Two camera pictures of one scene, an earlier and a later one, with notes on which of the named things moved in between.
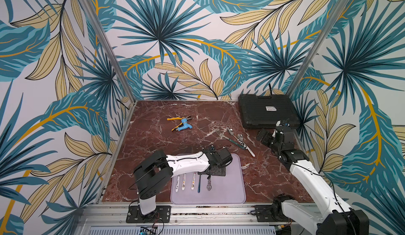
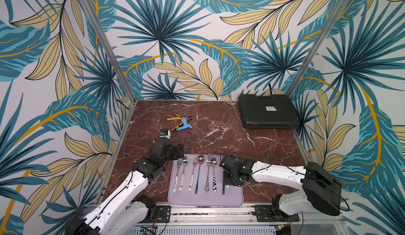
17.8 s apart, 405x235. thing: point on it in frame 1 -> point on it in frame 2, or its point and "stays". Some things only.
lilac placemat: [195, 188] stays
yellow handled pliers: [176, 128] stays
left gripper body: [221, 172] -> [173, 155]
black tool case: [255, 111] stays
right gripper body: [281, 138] -> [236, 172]
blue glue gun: [185, 125] stays
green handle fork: [220, 134] -> [223, 184]
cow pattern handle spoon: [231, 132] -> [213, 164]
